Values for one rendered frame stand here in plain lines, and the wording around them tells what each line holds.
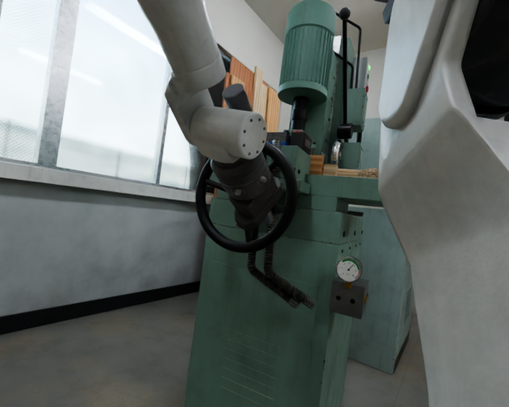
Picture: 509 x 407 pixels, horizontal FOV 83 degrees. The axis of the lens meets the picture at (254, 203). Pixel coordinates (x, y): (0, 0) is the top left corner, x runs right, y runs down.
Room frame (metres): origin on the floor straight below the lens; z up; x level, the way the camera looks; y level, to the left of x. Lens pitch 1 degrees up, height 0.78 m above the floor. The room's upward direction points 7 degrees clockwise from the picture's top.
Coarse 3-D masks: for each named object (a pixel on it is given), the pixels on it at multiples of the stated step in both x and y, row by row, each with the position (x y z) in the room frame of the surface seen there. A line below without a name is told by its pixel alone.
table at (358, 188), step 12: (216, 180) 0.98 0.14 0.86; (300, 180) 0.74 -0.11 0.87; (312, 180) 0.83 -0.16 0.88; (324, 180) 0.81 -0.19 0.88; (336, 180) 0.80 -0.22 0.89; (348, 180) 0.78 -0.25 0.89; (360, 180) 0.77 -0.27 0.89; (372, 180) 0.75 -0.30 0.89; (300, 192) 0.79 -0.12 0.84; (312, 192) 0.82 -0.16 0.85; (324, 192) 0.81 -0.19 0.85; (336, 192) 0.79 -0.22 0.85; (348, 192) 0.78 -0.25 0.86; (360, 192) 0.77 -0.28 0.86; (372, 192) 0.75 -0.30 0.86; (372, 204) 0.90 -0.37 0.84
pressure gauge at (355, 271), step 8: (336, 264) 0.72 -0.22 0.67; (344, 264) 0.71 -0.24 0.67; (352, 264) 0.71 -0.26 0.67; (360, 264) 0.71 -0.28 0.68; (336, 272) 0.72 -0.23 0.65; (344, 272) 0.71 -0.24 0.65; (352, 272) 0.71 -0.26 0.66; (360, 272) 0.69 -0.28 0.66; (344, 280) 0.71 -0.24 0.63; (352, 280) 0.70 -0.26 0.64
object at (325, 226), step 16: (224, 208) 0.95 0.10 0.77; (304, 208) 0.83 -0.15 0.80; (224, 224) 0.95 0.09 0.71; (304, 224) 0.83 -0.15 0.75; (320, 224) 0.81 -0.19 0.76; (336, 224) 0.79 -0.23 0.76; (352, 224) 0.98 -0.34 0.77; (320, 240) 0.81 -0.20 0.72; (336, 240) 0.79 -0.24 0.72; (352, 240) 1.02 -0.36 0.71
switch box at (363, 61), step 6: (354, 60) 1.22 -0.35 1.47; (360, 60) 1.21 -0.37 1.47; (366, 60) 1.20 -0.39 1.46; (354, 66) 1.22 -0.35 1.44; (360, 66) 1.21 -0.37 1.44; (366, 66) 1.20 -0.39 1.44; (354, 72) 1.22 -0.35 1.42; (360, 72) 1.20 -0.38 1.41; (366, 72) 1.20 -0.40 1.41; (354, 78) 1.21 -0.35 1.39; (360, 78) 1.20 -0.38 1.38; (366, 78) 1.22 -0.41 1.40; (354, 84) 1.21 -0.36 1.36; (360, 84) 1.20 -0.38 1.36; (366, 84) 1.24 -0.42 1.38
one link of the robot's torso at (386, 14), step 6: (390, 0) 0.31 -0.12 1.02; (390, 6) 0.31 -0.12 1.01; (384, 12) 0.32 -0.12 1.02; (390, 12) 0.31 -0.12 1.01; (384, 18) 0.32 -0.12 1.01; (474, 108) 0.25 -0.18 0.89; (480, 108) 0.25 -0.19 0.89; (486, 108) 0.25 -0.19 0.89; (492, 108) 0.25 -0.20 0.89; (498, 108) 0.25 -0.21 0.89; (504, 108) 0.26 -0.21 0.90; (480, 114) 0.25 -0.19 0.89; (486, 114) 0.25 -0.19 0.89; (492, 114) 0.25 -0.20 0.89; (498, 114) 0.25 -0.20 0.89; (504, 114) 0.25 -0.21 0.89
